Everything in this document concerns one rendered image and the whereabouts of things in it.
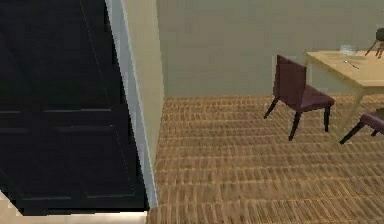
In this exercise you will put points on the dark pot on wooden legs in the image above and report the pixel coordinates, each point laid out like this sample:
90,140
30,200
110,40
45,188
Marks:
378,41

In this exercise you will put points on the silver cutlery piece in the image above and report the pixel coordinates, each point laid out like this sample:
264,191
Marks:
350,64

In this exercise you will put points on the light wooden table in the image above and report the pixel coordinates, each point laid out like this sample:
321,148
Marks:
360,71

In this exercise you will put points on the black room door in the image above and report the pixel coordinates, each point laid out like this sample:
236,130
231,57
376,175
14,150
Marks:
56,100

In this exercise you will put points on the dark purple chair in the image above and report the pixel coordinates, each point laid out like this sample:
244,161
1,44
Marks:
295,90
370,121

